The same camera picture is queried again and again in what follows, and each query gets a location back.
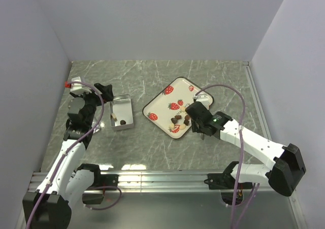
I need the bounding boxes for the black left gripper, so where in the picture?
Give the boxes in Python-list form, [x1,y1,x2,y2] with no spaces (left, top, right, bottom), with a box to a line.
[70,83,113,125]

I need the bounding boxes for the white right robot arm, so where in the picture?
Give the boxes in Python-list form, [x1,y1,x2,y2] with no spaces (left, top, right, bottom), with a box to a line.
[185,102,306,197]

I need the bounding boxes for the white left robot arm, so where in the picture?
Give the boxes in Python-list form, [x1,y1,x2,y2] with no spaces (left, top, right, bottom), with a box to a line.
[23,79,114,228]

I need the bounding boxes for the silver metal tin box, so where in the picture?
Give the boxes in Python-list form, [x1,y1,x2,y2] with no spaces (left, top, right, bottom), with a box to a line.
[110,94,135,131]

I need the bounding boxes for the white strawberry square plate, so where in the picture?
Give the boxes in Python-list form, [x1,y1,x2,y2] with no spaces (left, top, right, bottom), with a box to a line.
[142,77,201,140]

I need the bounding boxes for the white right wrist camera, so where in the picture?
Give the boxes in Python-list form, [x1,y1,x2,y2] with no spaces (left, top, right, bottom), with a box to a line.
[193,92,210,110]

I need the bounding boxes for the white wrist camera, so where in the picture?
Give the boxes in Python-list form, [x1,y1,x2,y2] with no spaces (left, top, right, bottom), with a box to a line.
[65,77,91,95]
[193,92,210,110]

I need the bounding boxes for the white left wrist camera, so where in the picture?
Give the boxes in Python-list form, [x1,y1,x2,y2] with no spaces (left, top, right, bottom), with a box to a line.
[65,77,91,95]

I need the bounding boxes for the aluminium right side rail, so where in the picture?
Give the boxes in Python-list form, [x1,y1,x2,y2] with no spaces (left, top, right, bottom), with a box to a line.
[242,61,272,140]

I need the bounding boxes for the aluminium rail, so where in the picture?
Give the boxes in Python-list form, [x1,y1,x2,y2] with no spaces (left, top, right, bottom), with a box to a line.
[242,61,272,140]
[27,169,235,196]

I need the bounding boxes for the aluminium front rail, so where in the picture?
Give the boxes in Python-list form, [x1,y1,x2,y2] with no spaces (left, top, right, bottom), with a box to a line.
[27,169,235,196]

